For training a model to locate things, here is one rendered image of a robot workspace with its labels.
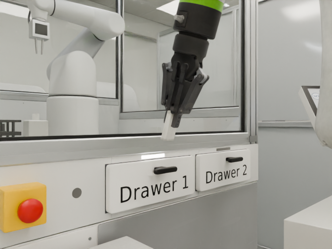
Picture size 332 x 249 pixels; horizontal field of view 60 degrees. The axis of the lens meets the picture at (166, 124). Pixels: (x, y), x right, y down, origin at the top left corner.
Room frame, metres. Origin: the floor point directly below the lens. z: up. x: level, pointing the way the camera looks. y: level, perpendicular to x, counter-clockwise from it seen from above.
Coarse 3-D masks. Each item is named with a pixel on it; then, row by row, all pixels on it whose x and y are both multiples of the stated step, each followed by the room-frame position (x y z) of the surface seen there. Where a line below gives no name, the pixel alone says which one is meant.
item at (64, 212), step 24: (0, 168) 0.51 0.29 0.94; (24, 168) 0.54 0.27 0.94; (48, 168) 0.57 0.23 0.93; (72, 168) 0.60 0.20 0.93; (96, 168) 0.64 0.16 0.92; (48, 192) 0.57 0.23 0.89; (96, 192) 0.64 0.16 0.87; (48, 216) 0.57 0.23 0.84; (72, 216) 0.60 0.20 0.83; (96, 216) 0.64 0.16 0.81; (120, 216) 0.69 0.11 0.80; (0, 240) 0.51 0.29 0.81; (24, 240) 0.54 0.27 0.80
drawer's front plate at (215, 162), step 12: (204, 156) 0.88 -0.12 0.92; (216, 156) 0.92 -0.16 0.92; (228, 156) 0.96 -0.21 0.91; (240, 156) 1.01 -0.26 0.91; (204, 168) 0.88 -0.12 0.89; (216, 168) 0.92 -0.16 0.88; (228, 168) 0.96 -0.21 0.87; (240, 168) 1.01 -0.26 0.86; (204, 180) 0.88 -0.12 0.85; (216, 180) 0.92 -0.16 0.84; (228, 180) 0.96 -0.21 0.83; (240, 180) 1.01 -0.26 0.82
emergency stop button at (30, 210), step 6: (24, 204) 0.47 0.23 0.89; (30, 204) 0.48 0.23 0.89; (36, 204) 0.48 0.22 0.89; (18, 210) 0.47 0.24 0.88; (24, 210) 0.47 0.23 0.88; (30, 210) 0.48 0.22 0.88; (36, 210) 0.48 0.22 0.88; (42, 210) 0.49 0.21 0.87; (18, 216) 0.47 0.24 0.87; (24, 216) 0.47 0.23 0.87; (30, 216) 0.48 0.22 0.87; (36, 216) 0.48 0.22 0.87; (24, 222) 0.48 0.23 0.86; (30, 222) 0.48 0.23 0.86
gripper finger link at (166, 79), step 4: (164, 64) 0.66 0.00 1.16; (164, 68) 0.66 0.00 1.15; (164, 72) 0.66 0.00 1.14; (168, 72) 0.66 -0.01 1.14; (164, 76) 0.66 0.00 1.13; (168, 76) 0.66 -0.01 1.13; (164, 80) 0.66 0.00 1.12; (168, 80) 0.66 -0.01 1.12; (164, 84) 0.66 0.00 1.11; (168, 84) 0.67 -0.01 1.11; (164, 88) 0.66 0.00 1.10; (168, 88) 0.67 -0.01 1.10; (164, 92) 0.66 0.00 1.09; (168, 92) 0.67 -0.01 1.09; (164, 96) 0.66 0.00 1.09; (164, 100) 0.66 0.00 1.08; (164, 104) 0.66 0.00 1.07
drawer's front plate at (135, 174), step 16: (160, 160) 0.75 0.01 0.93; (176, 160) 0.79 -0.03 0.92; (192, 160) 0.84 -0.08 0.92; (112, 176) 0.65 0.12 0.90; (128, 176) 0.68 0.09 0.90; (144, 176) 0.71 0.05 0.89; (160, 176) 0.75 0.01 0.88; (176, 176) 0.79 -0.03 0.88; (192, 176) 0.84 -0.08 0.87; (112, 192) 0.65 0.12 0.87; (128, 192) 0.68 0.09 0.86; (144, 192) 0.72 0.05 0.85; (160, 192) 0.75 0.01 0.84; (176, 192) 0.79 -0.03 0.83; (192, 192) 0.84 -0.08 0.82; (112, 208) 0.65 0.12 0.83; (128, 208) 0.68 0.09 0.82
